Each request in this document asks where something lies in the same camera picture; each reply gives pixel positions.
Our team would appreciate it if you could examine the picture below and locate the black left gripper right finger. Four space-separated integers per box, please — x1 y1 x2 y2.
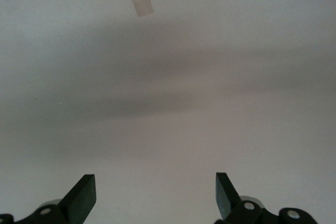
215 172 319 224

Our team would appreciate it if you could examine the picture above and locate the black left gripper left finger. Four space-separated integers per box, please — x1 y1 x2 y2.
0 174 97 224

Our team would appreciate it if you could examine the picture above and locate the brown tape patch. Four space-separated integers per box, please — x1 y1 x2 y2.
130 0 155 19

